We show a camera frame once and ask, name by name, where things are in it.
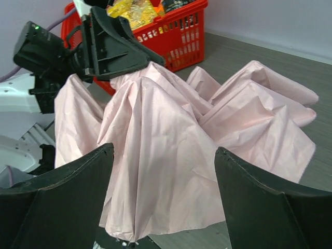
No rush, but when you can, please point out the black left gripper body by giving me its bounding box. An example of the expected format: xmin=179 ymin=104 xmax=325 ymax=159
xmin=80 ymin=6 xmax=112 ymax=81

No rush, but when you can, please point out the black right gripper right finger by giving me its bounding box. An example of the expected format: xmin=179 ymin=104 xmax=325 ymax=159
xmin=214 ymin=147 xmax=331 ymax=248

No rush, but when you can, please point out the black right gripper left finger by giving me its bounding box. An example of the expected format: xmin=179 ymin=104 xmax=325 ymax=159
xmin=1 ymin=143 xmax=114 ymax=248

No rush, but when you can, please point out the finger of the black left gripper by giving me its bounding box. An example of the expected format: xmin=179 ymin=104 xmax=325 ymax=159
xmin=92 ymin=6 xmax=137 ymax=49
xmin=95 ymin=34 xmax=165 ymax=80

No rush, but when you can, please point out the pink folding umbrella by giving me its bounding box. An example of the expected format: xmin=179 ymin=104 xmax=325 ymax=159
xmin=54 ymin=61 xmax=319 ymax=242

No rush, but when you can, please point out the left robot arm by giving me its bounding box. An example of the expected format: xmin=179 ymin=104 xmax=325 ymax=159
xmin=1 ymin=6 xmax=164 ymax=188

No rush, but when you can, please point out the yellow snack bag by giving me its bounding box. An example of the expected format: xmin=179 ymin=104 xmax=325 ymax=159
xmin=106 ymin=0 xmax=158 ymax=30

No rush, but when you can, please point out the orange snack box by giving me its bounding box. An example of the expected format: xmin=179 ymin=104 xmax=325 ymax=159
xmin=151 ymin=0 xmax=165 ymax=17

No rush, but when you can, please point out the black box with gold print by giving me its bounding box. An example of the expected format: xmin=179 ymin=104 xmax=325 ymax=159
xmin=161 ymin=0 xmax=195 ymax=13

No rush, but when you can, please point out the red plastic shopping basket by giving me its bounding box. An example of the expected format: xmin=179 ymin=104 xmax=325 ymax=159
xmin=61 ymin=0 xmax=209 ymax=96

